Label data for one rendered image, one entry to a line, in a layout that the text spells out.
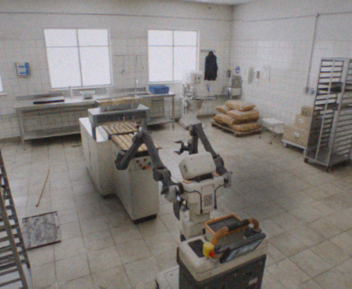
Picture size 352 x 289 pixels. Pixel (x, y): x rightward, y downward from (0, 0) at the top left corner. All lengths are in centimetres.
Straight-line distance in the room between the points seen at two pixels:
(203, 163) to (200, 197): 22
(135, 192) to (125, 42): 440
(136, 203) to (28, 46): 443
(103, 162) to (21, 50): 367
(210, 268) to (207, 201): 43
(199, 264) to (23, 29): 579
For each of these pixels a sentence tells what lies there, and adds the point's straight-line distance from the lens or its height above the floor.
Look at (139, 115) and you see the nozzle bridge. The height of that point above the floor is 108.
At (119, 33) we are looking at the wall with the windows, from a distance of 670.
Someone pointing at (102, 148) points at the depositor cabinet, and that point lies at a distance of 346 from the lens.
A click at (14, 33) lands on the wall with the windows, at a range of 653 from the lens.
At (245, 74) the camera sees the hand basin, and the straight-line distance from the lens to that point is 727.
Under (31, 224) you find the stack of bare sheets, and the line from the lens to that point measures 359.
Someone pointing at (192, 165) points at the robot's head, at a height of 121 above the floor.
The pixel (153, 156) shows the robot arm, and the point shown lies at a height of 121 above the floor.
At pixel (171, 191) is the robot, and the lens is 174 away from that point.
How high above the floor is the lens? 193
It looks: 21 degrees down
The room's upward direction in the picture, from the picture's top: straight up
